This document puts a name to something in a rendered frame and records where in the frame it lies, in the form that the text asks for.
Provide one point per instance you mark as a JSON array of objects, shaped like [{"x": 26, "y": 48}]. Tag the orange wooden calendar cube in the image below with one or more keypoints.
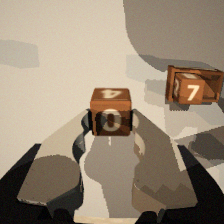
[
  {"x": 111, "y": 111},
  {"x": 188, "y": 88}
]

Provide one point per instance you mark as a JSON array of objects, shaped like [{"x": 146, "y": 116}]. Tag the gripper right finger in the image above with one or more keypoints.
[{"x": 170, "y": 181}]

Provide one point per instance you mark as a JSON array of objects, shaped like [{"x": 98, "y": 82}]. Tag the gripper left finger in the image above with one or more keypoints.
[{"x": 48, "y": 176}]

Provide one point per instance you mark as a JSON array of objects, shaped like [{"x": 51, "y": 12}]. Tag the orange wooden tray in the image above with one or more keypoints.
[{"x": 213, "y": 81}]

